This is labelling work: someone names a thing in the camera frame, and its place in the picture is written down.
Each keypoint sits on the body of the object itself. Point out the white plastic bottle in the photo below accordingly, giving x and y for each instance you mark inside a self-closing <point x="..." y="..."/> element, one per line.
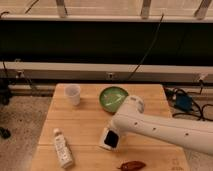
<point x="62" y="149"/>

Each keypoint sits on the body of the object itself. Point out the translucent plastic cup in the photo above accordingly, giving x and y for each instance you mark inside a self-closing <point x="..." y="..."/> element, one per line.
<point x="72" y="92"/>

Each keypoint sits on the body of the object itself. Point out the red chili pepper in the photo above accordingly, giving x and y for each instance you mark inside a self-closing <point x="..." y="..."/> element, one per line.
<point x="132" y="166"/>

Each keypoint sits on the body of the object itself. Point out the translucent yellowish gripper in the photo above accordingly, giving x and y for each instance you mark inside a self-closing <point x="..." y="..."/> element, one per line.
<point x="115" y="131"/>

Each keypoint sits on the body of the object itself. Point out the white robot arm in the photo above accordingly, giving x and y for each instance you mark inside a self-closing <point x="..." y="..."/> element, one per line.
<point x="191" y="134"/>

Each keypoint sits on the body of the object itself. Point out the black object on floor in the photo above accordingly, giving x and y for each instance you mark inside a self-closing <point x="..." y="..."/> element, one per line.
<point x="4" y="133"/>

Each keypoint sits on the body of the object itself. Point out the white sponge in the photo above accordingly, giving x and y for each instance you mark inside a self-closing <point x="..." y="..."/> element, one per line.
<point x="101" y="142"/>

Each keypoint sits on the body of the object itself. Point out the green bowl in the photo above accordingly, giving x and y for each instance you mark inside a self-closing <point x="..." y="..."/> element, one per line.
<point x="112" y="97"/>

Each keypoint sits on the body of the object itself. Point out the blue power box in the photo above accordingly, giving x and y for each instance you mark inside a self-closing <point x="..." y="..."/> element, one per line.
<point x="183" y="102"/>

